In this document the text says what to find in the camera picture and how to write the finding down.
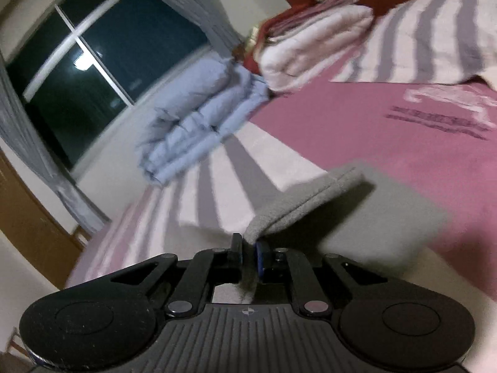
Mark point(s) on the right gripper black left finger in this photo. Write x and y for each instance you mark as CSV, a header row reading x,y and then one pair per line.
x,y
106,322

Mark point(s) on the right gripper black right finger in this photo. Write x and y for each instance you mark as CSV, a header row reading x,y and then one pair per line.
x,y
387,322

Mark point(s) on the grey pants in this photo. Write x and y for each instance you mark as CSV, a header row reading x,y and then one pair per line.
x,y
354,211

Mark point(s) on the wooden chair at left edge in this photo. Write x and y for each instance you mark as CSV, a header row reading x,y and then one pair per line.
x,y
15,350

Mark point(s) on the wooden chair near door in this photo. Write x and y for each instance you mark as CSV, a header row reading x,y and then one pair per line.
x,y
81,236

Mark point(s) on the brown wooden door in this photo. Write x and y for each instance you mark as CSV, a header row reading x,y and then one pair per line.
x,y
40,239

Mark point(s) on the striped pink grey bedsheet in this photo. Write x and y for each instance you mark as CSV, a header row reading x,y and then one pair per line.
x,y
438,140

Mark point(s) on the folded light blue duvet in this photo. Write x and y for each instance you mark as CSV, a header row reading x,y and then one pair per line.
x,y
209,101

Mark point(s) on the folded white quilt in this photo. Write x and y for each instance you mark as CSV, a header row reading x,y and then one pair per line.
x,y
288,64

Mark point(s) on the striped pillow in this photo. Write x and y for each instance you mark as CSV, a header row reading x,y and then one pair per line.
x,y
428,41

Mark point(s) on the right grey curtain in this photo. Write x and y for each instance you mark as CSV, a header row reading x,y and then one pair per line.
x,y
198,4

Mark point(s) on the aluminium frame window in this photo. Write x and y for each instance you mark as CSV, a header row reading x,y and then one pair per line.
x,y
91,60

